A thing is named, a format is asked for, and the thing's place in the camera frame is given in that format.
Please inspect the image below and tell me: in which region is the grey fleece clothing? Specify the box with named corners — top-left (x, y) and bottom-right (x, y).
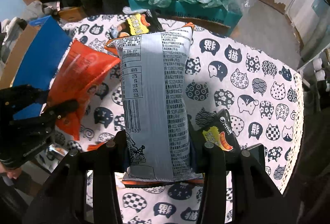
top-left (1, 0), bottom-right (60, 64)

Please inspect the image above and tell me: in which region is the cat pattern tablecloth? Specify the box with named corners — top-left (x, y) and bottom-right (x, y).
top-left (55, 15), bottom-right (303, 223)

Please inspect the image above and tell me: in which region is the black yellow snack bag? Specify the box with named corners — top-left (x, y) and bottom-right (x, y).
top-left (108, 10), bottom-right (164, 39)

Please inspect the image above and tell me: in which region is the person left hand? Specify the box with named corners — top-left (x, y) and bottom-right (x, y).
top-left (0, 163), bottom-right (22, 179)

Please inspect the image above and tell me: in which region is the brown cardboard box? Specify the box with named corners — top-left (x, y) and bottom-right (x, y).
top-left (58, 6), bottom-right (87, 22)

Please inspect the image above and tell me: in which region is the silver white chip bag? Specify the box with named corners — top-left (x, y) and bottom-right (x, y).
top-left (105, 23), bottom-right (195, 182)

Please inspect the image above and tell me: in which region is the blue cardboard box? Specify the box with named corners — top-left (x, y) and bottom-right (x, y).
top-left (0, 15), bottom-right (73, 120)

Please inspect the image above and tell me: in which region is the red snack bag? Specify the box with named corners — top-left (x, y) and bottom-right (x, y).
top-left (46, 39), bottom-right (120, 141)

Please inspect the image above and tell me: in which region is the teal cardboard box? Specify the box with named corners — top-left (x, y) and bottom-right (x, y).
top-left (128, 0), bottom-right (242, 36)

